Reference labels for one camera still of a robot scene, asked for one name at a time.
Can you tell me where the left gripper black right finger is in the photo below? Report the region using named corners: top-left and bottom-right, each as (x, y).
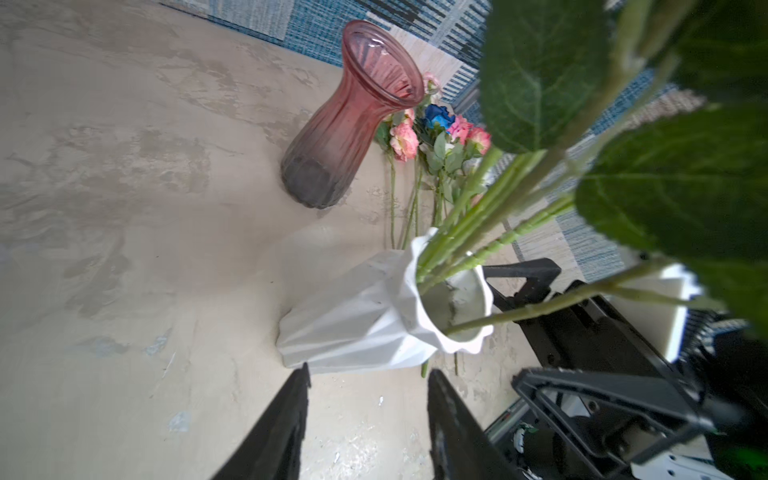
top-left (427, 370), bottom-right (518, 480)

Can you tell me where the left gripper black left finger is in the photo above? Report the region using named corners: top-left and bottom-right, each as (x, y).
top-left (213, 364), bottom-right (311, 480)

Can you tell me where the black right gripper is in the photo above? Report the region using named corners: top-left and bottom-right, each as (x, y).
top-left (487, 296), bottom-right (767, 479)

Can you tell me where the white ribbed ceramic vase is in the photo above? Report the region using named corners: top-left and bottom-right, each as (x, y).
top-left (276, 228), bottom-right (494, 374)

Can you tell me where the white and pale blue rose stem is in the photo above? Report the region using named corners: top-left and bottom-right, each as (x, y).
top-left (416, 1), bottom-right (767, 288)

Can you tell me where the red ribbed glass vase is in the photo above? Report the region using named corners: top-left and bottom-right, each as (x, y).
top-left (280, 20), bottom-right (424, 209)

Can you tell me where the large blush pink rose stem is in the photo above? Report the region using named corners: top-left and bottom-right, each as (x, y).
top-left (505, 103), bottom-right (767, 334)

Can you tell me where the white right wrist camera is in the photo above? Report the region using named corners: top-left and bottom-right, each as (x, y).
top-left (609, 264), bottom-right (702, 363)

